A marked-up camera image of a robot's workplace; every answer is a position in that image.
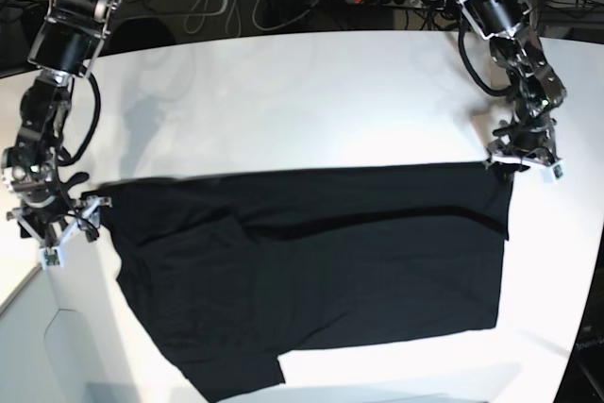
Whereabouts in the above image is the white wrist camera right mount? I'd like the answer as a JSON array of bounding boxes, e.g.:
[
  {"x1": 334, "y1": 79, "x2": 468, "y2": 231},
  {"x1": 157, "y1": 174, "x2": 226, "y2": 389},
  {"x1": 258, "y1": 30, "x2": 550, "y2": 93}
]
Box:
[{"x1": 6, "y1": 199, "x2": 101, "y2": 270}]

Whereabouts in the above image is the grey coiled cable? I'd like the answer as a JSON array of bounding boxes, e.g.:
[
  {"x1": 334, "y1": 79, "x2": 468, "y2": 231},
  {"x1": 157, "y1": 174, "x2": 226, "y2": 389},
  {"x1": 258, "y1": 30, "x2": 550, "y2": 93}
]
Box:
[{"x1": 182, "y1": 0, "x2": 322, "y2": 35}]

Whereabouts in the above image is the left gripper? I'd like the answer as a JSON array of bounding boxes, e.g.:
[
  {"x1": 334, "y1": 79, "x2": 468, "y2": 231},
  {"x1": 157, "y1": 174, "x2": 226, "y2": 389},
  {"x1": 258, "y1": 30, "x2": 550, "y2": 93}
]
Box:
[{"x1": 488, "y1": 113, "x2": 558, "y2": 184}]

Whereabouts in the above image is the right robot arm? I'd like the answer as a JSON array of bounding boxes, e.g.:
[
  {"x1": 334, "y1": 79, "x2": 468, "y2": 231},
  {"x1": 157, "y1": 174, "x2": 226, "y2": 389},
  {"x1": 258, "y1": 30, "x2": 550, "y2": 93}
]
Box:
[{"x1": 1, "y1": 0, "x2": 122, "y2": 245}]

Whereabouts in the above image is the white wrist camera left mount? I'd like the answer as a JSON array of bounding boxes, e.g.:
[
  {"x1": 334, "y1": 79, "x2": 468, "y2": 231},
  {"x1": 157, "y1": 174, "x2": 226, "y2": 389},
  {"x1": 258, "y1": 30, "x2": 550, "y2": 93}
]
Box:
[{"x1": 485, "y1": 141, "x2": 566, "y2": 183}]

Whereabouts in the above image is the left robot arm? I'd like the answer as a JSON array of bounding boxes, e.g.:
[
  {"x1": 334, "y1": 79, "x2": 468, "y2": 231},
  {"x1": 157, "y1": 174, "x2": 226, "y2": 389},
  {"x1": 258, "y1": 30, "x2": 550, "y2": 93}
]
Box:
[{"x1": 426, "y1": 0, "x2": 567, "y2": 182}]

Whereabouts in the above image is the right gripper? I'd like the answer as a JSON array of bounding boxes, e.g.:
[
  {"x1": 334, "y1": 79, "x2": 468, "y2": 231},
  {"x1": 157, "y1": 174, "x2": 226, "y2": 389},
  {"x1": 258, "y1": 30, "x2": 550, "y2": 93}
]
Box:
[{"x1": 1, "y1": 147, "x2": 113, "y2": 238}]

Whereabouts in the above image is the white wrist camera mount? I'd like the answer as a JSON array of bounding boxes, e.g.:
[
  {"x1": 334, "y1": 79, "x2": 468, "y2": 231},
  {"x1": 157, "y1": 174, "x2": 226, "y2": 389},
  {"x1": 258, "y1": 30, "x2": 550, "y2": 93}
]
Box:
[
  {"x1": 6, "y1": 199, "x2": 101, "y2": 270},
  {"x1": 485, "y1": 141, "x2": 566, "y2": 183}
]

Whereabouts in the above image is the black T-shirt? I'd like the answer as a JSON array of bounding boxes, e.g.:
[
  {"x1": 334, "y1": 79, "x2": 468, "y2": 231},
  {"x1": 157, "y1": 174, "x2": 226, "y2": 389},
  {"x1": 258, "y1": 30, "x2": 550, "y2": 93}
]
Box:
[{"x1": 98, "y1": 162, "x2": 513, "y2": 402}]

